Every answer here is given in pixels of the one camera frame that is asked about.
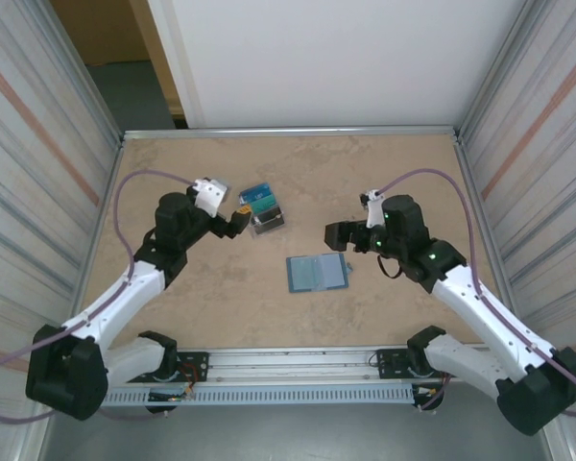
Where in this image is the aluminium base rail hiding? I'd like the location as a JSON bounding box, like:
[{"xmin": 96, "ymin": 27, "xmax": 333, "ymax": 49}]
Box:
[{"xmin": 31, "ymin": 343, "xmax": 556, "ymax": 388}]

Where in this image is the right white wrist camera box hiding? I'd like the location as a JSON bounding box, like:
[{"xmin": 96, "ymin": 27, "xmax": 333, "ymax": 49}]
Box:
[{"xmin": 359, "ymin": 189, "xmax": 385, "ymax": 230}]

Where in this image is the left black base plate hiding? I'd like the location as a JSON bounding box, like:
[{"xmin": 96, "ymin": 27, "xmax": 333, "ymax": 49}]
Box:
[{"xmin": 123, "ymin": 352, "xmax": 210, "ymax": 384}]

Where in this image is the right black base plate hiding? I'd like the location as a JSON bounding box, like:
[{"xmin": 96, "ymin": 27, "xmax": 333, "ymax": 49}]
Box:
[{"xmin": 376, "ymin": 346, "xmax": 464, "ymax": 380}]

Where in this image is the teal credit card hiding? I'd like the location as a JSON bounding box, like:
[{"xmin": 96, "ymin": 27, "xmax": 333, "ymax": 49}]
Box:
[{"xmin": 244, "ymin": 194, "xmax": 278, "ymax": 215}]

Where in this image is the blue credit card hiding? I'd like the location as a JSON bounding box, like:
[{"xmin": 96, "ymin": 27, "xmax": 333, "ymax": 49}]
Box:
[{"xmin": 238, "ymin": 182, "xmax": 274, "ymax": 204}]

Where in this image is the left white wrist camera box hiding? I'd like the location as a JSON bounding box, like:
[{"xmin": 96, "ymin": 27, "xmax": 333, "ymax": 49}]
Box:
[{"xmin": 193, "ymin": 177, "xmax": 232, "ymax": 218}]

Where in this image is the grey slotted cable duct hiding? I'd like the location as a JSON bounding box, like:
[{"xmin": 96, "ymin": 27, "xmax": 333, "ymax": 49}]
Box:
[{"xmin": 51, "ymin": 386, "xmax": 417, "ymax": 408}]

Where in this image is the red wire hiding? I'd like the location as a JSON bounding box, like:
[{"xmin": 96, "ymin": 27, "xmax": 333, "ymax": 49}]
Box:
[{"xmin": 180, "ymin": 363, "xmax": 207, "ymax": 385}]

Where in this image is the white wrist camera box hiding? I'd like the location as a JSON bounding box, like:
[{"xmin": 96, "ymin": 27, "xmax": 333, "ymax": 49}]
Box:
[
  {"xmin": 359, "ymin": 189, "xmax": 385, "ymax": 230},
  {"xmin": 193, "ymin": 177, "xmax": 232, "ymax": 218}
]

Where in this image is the blue card wallet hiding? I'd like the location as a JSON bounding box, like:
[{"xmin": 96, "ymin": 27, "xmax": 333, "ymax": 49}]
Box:
[{"xmin": 285, "ymin": 253, "xmax": 354, "ymax": 294}]

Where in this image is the small circuit board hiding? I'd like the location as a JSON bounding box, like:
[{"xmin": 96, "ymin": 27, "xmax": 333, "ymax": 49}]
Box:
[{"xmin": 148, "ymin": 389, "xmax": 196, "ymax": 402}]

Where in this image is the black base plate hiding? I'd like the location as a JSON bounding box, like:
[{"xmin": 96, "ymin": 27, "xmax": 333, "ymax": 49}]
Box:
[
  {"xmin": 376, "ymin": 346, "xmax": 464, "ymax": 380},
  {"xmin": 123, "ymin": 352, "xmax": 210, "ymax": 384}
]

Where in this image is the aluminium side rail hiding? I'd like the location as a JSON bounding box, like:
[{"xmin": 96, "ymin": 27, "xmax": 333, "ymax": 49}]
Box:
[
  {"xmin": 66, "ymin": 136, "xmax": 126, "ymax": 350},
  {"xmin": 453, "ymin": 133, "xmax": 524, "ymax": 342}
]

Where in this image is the white door frame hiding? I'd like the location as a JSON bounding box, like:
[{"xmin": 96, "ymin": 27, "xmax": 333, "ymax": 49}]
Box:
[{"xmin": 146, "ymin": 0, "xmax": 207, "ymax": 130}]

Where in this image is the aluminium table edge rail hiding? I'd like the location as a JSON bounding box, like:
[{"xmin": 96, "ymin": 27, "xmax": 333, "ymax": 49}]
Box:
[{"xmin": 122, "ymin": 125, "xmax": 462, "ymax": 141}]

